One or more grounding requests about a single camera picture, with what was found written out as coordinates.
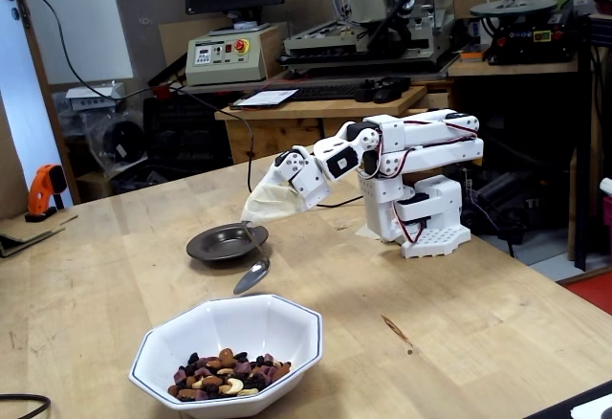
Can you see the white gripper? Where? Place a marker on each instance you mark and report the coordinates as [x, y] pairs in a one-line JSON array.
[[306, 181]]

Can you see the beige masking tape wrap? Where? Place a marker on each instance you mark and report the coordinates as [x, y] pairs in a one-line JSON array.
[[270, 204]]

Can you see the metal spoon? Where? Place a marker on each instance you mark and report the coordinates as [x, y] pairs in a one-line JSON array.
[[253, 276]]

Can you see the white five-joint robot arm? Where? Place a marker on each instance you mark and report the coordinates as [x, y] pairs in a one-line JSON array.
[[430, 151]]

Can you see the brown round plate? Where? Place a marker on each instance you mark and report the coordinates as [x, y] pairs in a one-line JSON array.
[[215, 247]]

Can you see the white octagonal bowl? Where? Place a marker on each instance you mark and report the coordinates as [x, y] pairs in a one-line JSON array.
[[229, 323]]

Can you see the wooden desk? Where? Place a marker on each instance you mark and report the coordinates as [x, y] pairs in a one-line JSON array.
[[287, 146]]

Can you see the white sheet on clipboard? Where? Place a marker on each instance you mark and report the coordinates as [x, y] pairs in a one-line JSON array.
[[265, 98]]

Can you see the black keyboard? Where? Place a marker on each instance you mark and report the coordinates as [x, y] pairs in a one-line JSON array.
[[325, 92]]

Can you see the black storage crate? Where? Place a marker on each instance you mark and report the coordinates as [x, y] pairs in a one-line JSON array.
[[191, 132]]

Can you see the beige tape piece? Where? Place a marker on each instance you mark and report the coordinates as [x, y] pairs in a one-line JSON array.
[[365, 232]]

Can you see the black computer mouse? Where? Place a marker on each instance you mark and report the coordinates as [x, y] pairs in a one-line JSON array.
[[385, 96]]

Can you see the beige control box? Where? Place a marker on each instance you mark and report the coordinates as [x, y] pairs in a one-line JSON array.
[[225, 60]]

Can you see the black desk device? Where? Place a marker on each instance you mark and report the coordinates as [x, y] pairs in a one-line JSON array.
[[392, 83]]

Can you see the clear plastic bag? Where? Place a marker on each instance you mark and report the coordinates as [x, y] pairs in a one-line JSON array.
[[119, 141]]

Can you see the small white device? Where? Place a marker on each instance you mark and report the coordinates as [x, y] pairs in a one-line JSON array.
[[95, 94]]

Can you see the orange flat box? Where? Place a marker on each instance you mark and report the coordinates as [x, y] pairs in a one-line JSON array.
[[473, 54]]

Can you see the nut and dried fruit mix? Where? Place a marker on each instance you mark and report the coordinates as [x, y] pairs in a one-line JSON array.
[[225, 376]]

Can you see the black machine under bench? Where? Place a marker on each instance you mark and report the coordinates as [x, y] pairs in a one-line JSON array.
[[516, 204]]

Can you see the orange hand tool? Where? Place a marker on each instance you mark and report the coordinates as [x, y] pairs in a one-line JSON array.
[[45, 189]]

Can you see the brown cardboard box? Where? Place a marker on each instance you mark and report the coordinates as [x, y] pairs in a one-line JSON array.
[[473, 0]]

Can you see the wooden shelf board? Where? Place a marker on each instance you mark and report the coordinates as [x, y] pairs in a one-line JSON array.
[[516, 69]]

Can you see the white board panel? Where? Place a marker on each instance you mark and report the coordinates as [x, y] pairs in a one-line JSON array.
[[86, 22]]

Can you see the black scroll saw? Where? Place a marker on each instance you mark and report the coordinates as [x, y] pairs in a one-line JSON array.
[[526, 31]]

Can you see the flat cardboard piece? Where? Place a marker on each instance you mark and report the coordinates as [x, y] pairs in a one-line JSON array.
[[28, 237]]

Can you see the red floor mat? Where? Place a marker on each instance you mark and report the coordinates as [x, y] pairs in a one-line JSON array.
[[593, 294]]

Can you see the black flat board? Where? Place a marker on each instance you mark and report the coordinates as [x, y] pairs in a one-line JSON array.
[[550, 404]]

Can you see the white flat item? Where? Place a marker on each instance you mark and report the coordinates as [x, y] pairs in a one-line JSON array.
[[593, 409]]

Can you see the wooden door frame post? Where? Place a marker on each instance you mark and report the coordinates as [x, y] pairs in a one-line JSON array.
[[43, 94]]

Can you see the black metal rack post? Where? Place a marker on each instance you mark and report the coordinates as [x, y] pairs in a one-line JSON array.
[[585, 151]]

